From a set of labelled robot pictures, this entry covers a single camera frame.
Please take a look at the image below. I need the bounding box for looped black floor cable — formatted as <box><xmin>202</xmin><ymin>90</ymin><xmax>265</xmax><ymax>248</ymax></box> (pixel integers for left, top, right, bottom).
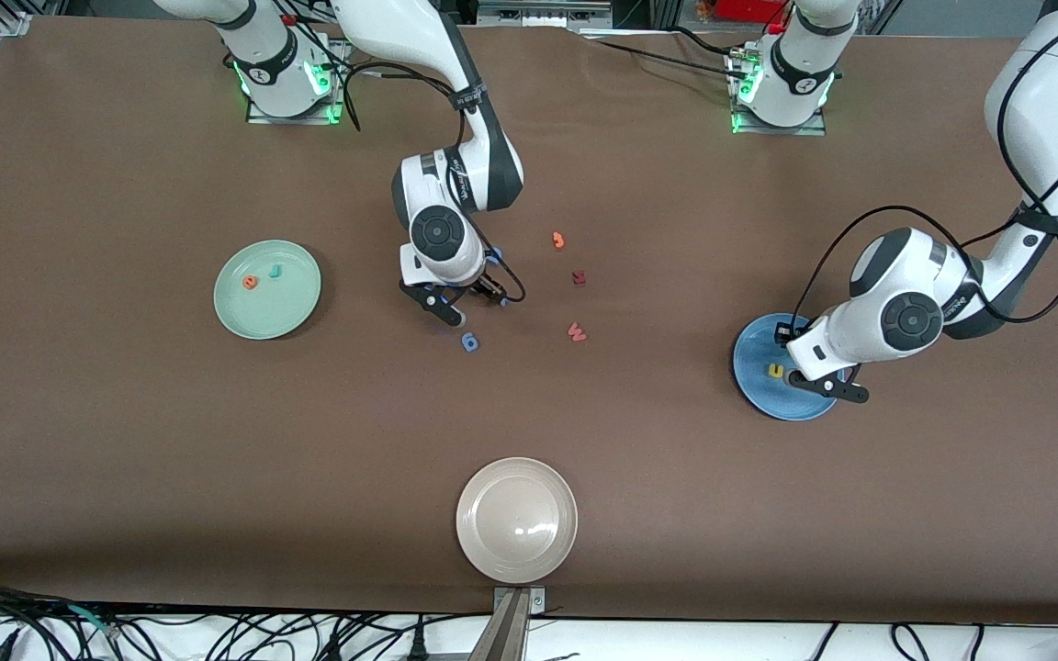
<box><xmin>892</xmin><ymin>622</ymin><xmax>932</xmax><ymax>661</ymax></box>

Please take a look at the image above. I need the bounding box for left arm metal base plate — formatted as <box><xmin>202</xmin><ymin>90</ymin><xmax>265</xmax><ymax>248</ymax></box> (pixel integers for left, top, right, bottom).
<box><xmin>729</xmin><ymin>46</ymin><xmax>827</xmax><ymax>137</ymax></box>

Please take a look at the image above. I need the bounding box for aluminium camera mount post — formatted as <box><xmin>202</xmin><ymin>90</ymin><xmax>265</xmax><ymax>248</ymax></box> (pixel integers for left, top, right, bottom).
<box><xmin>468</xmin><ymin>586</ymin><xmax>548</xmax><ymax>661</ymax></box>

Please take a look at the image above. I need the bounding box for red box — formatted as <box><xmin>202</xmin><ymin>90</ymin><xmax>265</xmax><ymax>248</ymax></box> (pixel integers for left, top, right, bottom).
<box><xmin>715</xmin><ymin>0</ymin><xmax>789</xmax><ymax>25</ymax></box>

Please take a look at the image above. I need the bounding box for short black table cable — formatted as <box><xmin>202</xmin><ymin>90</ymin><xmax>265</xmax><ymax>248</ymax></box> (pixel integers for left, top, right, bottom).
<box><xmin>667</xmin><ymin>24</ymin><xmax>737</xmax><ymax>54</ymax></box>

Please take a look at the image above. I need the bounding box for beige plate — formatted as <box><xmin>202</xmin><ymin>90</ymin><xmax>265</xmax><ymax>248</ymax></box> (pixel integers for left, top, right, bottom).
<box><xmin>456</xmin><ymin>457</ymin><xmax>579</xmax><ymax>585</ymax></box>

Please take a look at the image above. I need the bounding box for long black table cable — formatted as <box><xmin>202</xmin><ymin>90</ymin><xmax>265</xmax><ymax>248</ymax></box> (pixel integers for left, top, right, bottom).
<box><xmin>575</xmin><ymin>32</ymin><xmax>750</xmax><ymax>79</ymax></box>

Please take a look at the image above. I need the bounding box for aluminium frame bar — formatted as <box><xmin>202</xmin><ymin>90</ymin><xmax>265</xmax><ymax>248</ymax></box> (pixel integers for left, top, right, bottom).
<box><xmin>477</xmin><ymin>0</ymin><xmax>614</xmax><ymax>30</ymax></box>

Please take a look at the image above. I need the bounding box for cable with teal connector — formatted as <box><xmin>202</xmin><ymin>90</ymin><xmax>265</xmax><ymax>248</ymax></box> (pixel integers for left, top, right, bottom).
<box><xmin>61</xmin><ymin>601</ymin><xmax>121</xmax><ymax>639</ymax></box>

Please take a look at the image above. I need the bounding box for blue plate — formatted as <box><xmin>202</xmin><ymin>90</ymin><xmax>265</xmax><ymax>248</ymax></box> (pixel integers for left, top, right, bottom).
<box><xmin>733</xmin><ymin>313</ymin><xmax>846</xmax><ymax>422</ymax></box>

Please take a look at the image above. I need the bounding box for brown table cover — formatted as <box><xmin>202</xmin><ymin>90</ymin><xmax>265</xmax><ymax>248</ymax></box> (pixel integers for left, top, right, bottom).
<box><xmin>0</xmin><ymin>17</ymin><xmax>1058</xmax><ymax>625</ymax></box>

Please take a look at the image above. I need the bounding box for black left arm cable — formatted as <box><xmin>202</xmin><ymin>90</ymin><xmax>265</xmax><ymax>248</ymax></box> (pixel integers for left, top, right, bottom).
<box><xmin>791</xmin><ymin>0</ymin><xmax>1058</xmax><ymax>342</ymax></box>

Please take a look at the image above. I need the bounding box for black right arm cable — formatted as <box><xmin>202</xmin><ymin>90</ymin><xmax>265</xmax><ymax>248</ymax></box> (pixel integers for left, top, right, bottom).
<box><xmin>217</xmin><ymin>0</ymin><xmax>527</xmax><ymax>306</ymax></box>

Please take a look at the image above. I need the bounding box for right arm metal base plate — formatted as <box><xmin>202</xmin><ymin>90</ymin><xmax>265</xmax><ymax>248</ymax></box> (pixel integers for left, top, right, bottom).
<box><xmin>245</xmin><ymin>39</ymin><xmax>347</xmax><ymax>125</ymax></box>

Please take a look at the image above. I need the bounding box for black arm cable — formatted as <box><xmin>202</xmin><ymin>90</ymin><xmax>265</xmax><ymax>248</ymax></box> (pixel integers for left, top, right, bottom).
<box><xmin>791</xmin><ymin>0</ymin><xmax>1058</xmax><ymax>342</ymax></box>
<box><xmin>217</xmin><ymin>0</ymin><xmax>527</xmax><ymax>306</ymax></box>

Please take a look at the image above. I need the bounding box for pale green plate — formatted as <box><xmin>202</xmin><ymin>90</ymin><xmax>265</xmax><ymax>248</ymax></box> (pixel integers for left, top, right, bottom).
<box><xmin>213</xmin><ymin>240</ymin><xmax>322</xmax><ymax>342</ymax></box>

